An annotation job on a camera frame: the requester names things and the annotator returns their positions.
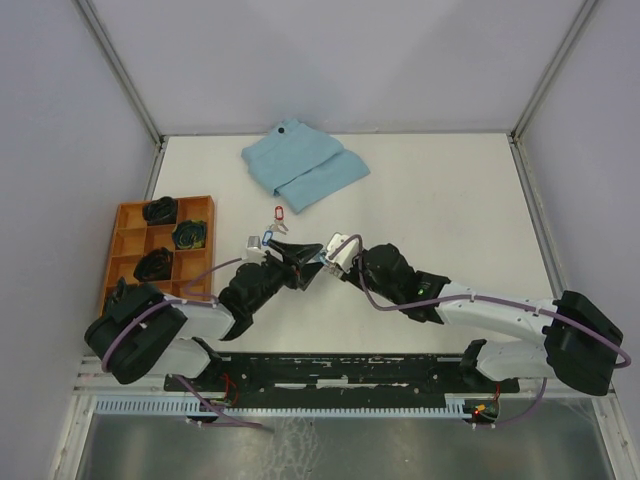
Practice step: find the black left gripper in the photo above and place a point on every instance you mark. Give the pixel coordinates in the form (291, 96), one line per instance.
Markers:
(295, 254)

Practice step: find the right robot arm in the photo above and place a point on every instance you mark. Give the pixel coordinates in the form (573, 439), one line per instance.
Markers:
(568, 338)

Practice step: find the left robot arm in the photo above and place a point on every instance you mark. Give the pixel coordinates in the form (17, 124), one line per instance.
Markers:
(149, 332)

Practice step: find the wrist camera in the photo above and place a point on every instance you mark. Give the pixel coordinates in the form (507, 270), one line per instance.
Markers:
(339, 254)
(254, 248)

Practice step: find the red tag key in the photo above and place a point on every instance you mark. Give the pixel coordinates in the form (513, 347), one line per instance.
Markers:
(278, 223)

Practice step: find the orange compartment tray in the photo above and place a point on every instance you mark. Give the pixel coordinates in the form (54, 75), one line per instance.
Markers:
(168, 242)

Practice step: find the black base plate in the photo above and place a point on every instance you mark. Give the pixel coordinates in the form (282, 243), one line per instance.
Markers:
(343, 381)

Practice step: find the light blue cloth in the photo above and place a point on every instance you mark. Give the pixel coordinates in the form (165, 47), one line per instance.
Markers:
(302, 165)

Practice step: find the blue tag key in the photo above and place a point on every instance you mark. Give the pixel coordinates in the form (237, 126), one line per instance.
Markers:
(267, 236)

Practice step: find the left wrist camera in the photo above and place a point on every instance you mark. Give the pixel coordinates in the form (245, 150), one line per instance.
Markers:
(254, 248)

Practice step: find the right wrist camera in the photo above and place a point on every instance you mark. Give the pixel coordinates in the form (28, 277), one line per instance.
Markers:
(339, 254)

